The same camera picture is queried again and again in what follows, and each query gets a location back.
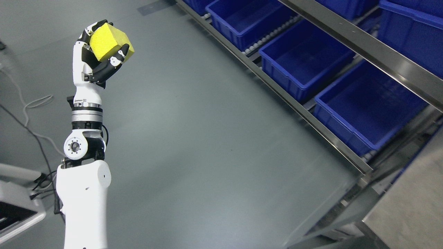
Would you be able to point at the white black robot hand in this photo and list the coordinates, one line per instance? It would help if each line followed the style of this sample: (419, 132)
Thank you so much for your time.
(89, 75)

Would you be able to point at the yellow foam block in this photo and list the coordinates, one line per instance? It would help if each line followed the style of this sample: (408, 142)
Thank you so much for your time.
(107, 40)

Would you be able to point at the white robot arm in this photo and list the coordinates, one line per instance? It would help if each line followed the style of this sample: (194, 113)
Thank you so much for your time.
(83, 177)

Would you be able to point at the steel shelf rack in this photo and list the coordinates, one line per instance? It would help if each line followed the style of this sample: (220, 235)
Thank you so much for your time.
(361, 36)

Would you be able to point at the blue plastic bin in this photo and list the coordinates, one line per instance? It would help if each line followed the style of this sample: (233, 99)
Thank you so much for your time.
(414, 28)
(303, 59)
(245, 22)
(365, 108)

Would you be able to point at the white grey cart base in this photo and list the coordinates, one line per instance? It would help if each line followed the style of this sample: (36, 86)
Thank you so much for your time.
(18, 211)

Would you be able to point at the stainless steel table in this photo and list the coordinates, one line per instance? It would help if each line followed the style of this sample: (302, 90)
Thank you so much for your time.
(410, 213)

